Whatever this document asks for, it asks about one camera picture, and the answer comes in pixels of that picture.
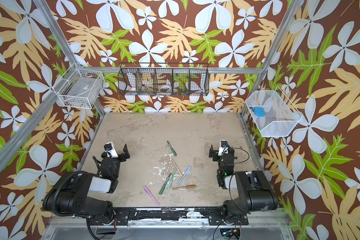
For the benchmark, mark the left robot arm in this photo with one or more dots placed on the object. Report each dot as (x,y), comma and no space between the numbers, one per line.
(69,196)

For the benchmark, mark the dark green pen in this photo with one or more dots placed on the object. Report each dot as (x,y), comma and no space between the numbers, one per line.
(172,149)
(165,184)

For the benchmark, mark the white tape roll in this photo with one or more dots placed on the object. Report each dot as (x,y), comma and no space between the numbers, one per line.
(165,88)

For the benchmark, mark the brown pen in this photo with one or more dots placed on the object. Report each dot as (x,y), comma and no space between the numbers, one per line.
(184,187)

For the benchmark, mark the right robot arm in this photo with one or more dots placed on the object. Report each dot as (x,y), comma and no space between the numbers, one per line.
(248,191)

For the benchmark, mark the white wire basket right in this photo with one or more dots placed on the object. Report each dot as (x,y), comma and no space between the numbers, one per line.
(281,117)

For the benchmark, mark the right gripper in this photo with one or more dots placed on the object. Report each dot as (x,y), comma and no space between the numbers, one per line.
(223,156)

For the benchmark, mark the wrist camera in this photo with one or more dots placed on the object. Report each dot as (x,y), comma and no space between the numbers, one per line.
(110,151)
(223,148)

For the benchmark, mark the blue pen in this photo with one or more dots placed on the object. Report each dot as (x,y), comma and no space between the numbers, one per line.
(184,175)

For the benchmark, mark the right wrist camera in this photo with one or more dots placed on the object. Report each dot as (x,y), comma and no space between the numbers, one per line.
(223,148)

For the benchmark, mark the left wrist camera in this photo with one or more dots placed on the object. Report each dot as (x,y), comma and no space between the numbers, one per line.
(110,151)

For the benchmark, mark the white wire basket left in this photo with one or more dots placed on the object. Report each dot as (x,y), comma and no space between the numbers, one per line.
(80,88)

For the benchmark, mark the light green pen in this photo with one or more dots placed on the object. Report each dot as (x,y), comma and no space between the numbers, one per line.
(171,179)

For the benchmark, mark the black wire basket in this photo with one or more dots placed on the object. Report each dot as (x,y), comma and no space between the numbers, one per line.
(186,79)

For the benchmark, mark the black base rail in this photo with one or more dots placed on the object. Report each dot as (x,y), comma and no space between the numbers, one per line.
(185,216)

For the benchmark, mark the blue object in basket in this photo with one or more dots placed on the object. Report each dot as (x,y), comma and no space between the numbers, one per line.
(259,111)

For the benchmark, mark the beige pen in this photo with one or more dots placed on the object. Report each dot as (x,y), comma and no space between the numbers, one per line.
(177,167)

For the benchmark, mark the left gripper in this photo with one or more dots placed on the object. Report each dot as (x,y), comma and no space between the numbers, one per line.
(117,158)

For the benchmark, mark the white wire basket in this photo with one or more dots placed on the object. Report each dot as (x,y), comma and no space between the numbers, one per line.
(80,88)
(281,117)

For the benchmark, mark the pink pen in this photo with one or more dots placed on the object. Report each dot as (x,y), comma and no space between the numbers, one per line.
(146,189)

